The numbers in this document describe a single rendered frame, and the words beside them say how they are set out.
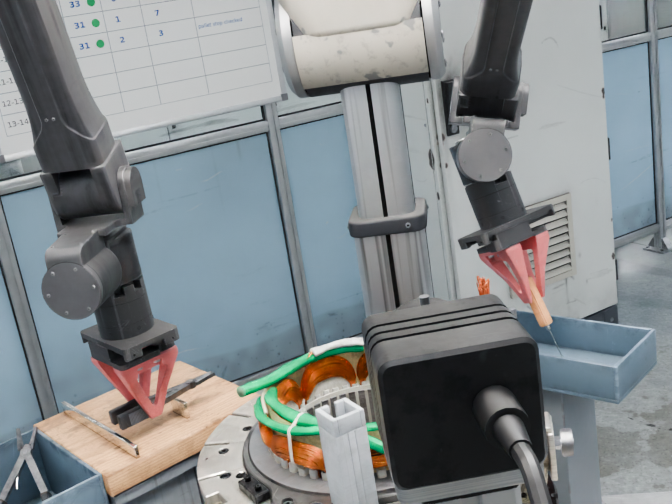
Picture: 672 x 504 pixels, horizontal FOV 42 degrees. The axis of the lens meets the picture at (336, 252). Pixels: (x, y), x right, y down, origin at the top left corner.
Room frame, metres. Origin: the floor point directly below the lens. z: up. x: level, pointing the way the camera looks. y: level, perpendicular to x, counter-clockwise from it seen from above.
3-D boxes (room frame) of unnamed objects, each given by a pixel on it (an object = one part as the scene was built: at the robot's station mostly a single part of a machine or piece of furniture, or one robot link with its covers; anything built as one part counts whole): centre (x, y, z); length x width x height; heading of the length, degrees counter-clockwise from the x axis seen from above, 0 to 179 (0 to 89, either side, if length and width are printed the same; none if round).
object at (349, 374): (0.79, 0.03, 1.12); 0.06 x 0.02 x 0.04; 120
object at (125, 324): (0.86, 0.23, 1.20); 0.10 x 0.07 x 0.07; 39
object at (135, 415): (0.85, 0.24, 1.09); 0.04 x 0.01 x 0.02; 128
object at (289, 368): (0.77, 0.05, 1.15); 0.15 x 0.04 x 0.02; 120
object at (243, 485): (0.65, 0.10, 1.10); 0.03 x 0.01 x 0.01; 30
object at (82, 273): (0.82, 0.23, 1.30); 0.11 x 0.09 x 0.12; 171
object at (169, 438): (0.91, 0.24, 1.05); 0.20 x 0.19 x 0.02; 128
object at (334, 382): (0.80, 0.03, 1.12); 0.05 x 0.01 x 0.02; 120
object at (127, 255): (0.86, 0.23, 1.26); 0.07 x 0.06 x 0.07; 171
